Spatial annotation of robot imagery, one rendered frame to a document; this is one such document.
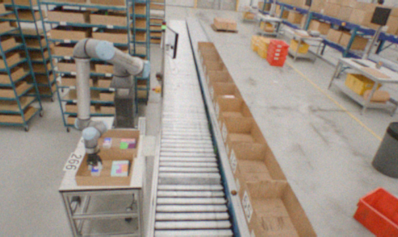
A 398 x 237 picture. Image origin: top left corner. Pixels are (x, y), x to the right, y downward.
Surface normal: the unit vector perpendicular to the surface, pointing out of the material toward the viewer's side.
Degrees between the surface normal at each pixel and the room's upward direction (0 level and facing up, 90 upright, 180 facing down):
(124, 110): 90
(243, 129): 89
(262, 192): 89
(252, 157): 89
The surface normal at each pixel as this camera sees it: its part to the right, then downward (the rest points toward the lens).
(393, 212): -0.86, 0.12
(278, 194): 0.07, 0.51
